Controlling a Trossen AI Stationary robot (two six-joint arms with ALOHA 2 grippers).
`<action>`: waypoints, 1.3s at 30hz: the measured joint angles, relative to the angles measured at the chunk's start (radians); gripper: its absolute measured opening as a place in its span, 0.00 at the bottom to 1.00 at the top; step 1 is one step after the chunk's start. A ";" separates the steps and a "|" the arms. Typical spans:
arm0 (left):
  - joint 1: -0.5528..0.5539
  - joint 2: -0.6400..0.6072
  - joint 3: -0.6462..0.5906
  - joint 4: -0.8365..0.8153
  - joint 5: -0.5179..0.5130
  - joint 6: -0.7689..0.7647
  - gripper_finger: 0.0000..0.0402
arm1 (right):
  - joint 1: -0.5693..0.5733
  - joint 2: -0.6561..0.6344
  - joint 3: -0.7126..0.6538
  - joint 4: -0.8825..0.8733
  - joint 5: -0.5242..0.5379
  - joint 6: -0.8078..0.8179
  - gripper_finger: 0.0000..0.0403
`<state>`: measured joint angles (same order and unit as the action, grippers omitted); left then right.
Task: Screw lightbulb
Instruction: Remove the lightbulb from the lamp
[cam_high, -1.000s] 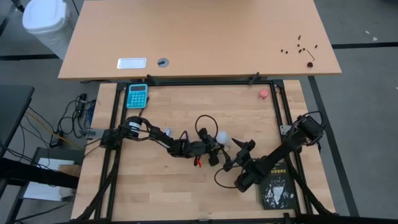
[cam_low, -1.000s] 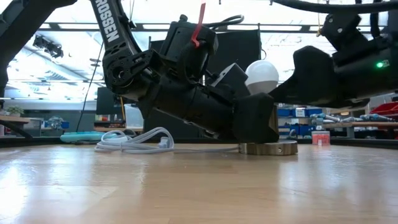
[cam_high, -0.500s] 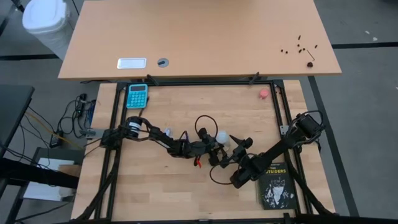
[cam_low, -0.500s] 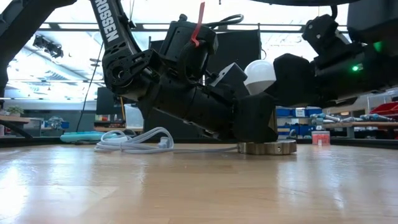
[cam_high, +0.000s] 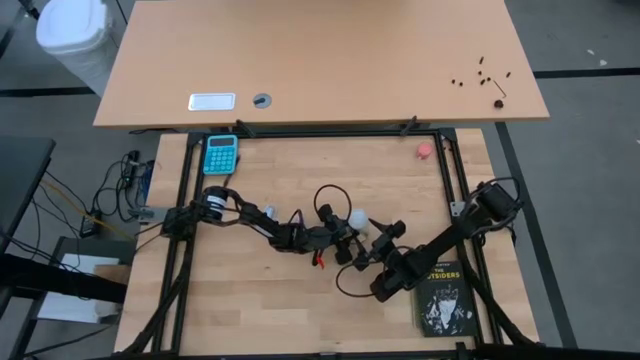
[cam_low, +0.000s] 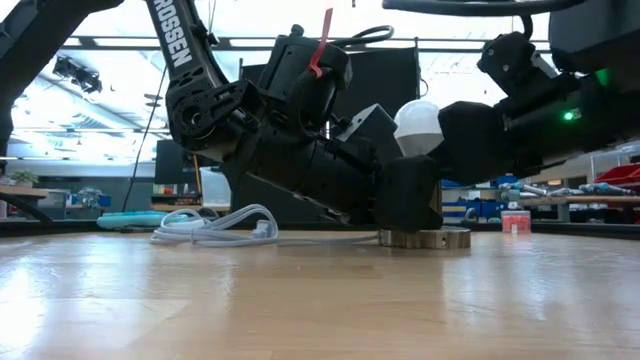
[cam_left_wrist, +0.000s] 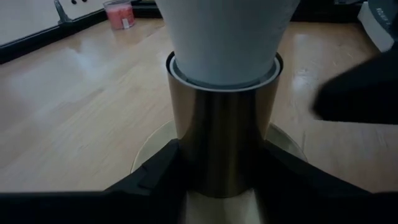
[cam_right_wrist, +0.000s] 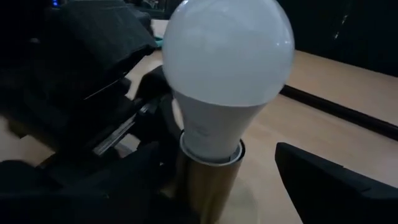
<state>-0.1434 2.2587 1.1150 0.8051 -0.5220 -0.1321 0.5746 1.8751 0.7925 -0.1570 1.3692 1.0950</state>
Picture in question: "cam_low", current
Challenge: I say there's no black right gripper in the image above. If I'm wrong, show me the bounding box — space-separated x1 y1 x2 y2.
428 73 587 187

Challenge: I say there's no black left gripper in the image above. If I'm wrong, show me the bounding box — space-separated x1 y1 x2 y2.
223 102 445 235

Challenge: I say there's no white lightbulb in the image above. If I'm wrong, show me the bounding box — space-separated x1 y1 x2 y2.
392 98 446 159

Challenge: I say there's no brass lamp socket base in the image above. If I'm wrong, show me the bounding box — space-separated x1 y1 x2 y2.
377 180 473 251

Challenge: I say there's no small red box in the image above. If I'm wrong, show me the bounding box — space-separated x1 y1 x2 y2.
500 209 533 235

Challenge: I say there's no clear plastic container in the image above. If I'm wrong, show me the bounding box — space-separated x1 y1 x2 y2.
199 166 233 207

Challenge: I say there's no wooden workbench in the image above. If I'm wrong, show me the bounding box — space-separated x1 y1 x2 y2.
519 193 640 224

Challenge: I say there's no red storage bin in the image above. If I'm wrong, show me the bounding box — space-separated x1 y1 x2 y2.
593 163 640 187

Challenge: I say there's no black monitor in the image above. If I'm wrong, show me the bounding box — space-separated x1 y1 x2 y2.
154 139 221 186

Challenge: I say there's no teal calculator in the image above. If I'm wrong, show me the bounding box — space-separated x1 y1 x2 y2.
96 209 189 231

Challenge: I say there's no small potted plant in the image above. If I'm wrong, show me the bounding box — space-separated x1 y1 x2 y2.
9 168 40 188

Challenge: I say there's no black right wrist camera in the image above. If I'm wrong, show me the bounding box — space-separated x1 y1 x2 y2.
476 30 560 100

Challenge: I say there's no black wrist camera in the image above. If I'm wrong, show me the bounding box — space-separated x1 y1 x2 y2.
476 30 560 100
256 23 354 132

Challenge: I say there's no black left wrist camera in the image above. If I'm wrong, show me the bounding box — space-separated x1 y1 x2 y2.
256 23 354 132

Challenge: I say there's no white power cord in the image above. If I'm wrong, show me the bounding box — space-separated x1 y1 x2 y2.
148 203 382 249

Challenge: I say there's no red cable tie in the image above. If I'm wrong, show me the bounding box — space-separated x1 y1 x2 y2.
307 7 334 80

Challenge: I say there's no black hanging cable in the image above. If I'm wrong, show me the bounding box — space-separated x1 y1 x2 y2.
121 64 169 212

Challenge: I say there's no black aluminium table frame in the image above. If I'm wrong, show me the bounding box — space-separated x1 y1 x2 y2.
0 218 640 240

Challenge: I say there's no black ceiling camera rig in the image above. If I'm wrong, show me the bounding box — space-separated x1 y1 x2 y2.
51 55 104 95

